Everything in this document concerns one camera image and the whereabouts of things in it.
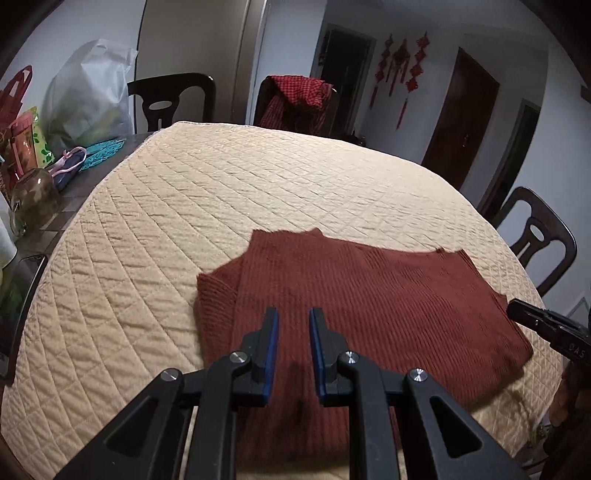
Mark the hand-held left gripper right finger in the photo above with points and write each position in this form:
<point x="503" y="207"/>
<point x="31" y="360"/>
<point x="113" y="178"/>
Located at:
<point x="316" y="360"/>

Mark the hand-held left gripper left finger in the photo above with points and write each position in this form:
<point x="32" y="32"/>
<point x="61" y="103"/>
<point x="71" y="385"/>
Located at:
<point x="272" y="360"/>

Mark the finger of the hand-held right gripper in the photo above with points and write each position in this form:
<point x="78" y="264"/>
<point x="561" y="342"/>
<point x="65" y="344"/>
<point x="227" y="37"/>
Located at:
<point x="549" y="327"/>

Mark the rust red knit sweater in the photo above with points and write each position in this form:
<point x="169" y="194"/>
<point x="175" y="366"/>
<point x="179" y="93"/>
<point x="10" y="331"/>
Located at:
<point x="369" y="314"/>

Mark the person's right hand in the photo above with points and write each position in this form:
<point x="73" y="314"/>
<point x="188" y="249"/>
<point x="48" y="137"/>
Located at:
<point x="561" y="401"/>

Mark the dark wooden chair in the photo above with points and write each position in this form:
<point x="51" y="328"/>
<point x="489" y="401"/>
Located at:
<point x="184" y="92"/>
<point x="561" y="235"/>
<point x="261" y="101"/>

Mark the dark framed door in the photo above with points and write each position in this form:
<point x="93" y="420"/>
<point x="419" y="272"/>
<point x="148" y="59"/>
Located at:
<point x="512" y="157"/>

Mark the beige quilted mat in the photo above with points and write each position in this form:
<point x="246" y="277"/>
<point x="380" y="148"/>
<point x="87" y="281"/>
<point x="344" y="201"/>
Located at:
<point x="161" y="221"/>

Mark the brown wooden door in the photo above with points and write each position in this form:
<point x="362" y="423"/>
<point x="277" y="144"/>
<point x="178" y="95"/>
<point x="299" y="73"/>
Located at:
<point x="461" y="115"/>

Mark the red checked garment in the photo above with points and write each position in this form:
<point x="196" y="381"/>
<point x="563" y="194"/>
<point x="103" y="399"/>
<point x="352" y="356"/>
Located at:
<point x="295" y="101"/>

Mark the teal openwork trivet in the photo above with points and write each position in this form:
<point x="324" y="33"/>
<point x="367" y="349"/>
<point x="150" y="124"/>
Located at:
<point x="104" y="152"/>

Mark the pink and blue pouch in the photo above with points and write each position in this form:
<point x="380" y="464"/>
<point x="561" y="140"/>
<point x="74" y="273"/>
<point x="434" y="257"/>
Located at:
<point x="67" y="166"/>

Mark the glass jar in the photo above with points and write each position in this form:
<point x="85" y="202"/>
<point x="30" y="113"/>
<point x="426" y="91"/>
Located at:
<point x="34" y="198"/>

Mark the dark open doorway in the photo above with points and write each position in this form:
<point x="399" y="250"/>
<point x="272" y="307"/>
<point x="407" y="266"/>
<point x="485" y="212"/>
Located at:
<point x="344" y="64"/>

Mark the green leaf print packet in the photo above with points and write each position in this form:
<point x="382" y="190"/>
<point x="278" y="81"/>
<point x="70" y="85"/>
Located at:
<point x="41" y="143"/>

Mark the white plastic bag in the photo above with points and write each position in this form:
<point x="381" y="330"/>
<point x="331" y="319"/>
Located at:
<point x="87" y="97"/>

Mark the pink orange snack packet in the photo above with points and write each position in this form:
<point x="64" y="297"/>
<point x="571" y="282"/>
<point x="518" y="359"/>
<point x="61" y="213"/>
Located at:
<point x="23" y="147"/>

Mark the grey refrigerator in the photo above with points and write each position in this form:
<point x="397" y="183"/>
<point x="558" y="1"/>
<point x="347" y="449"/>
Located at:
<point x="194" y="37"/>

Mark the red gift bag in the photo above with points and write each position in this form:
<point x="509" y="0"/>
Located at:
<point x="14" y="97"/>

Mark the red knot wall ornament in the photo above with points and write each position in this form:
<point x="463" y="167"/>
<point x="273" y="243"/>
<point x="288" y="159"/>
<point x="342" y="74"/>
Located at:
<point x="382" y="69"/>
<point x="415" y="69"/>
<point x="399" y="60"/>

